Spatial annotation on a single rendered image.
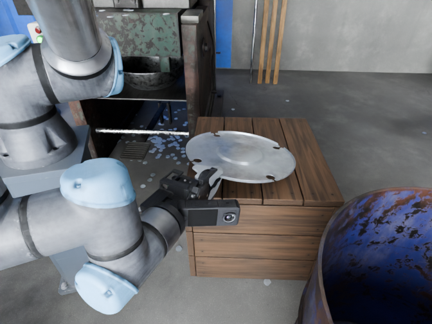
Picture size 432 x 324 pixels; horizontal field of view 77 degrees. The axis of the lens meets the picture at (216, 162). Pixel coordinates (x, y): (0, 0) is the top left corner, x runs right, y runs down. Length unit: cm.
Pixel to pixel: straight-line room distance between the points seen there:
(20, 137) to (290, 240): 66
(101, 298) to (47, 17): 37
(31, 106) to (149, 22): 58
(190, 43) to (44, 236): 80
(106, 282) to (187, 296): 54
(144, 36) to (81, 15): 64
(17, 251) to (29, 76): 34
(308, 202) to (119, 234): 45
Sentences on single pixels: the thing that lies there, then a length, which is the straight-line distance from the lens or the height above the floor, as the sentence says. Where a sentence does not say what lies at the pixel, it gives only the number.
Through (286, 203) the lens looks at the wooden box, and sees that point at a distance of 66.
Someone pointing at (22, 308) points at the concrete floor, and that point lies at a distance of 104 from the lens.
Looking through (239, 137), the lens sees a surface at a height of 36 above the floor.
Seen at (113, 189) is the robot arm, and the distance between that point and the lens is 32.
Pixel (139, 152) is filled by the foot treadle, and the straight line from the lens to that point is 115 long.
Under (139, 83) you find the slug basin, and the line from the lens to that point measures 126.
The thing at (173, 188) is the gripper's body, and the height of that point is 45.
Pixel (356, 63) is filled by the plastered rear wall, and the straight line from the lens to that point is 272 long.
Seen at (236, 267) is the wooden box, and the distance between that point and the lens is 86.
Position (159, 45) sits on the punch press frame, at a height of 54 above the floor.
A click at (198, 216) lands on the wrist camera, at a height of 43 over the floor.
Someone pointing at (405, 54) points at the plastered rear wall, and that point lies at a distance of 286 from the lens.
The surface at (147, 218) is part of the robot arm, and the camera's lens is 44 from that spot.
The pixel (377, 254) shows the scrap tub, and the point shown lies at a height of 29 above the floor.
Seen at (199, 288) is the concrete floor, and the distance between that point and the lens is 90.
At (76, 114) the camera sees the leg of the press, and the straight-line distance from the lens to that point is 127.
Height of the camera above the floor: 80
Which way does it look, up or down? 37 degrees down
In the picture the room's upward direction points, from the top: straight up
